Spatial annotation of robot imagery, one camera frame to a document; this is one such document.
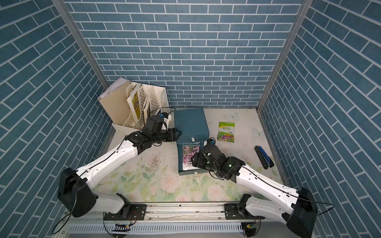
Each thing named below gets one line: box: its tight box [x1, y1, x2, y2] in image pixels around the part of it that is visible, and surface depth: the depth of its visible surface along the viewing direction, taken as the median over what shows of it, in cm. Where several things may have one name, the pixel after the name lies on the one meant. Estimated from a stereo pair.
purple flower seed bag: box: [182, 144, 201, 171], surface depth 88 cm
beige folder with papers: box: [97, 77, 131, 126], surface depth 94 cm
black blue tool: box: [254, 145, 275, 170], surface depth 93 cm
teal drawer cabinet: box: [173, 107, 210, 158], surface depth 86 cm
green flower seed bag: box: [217, 121, 236, 143], surface depth 107 cm
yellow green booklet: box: [131, 91, 141, 120], surface depth 98 cm
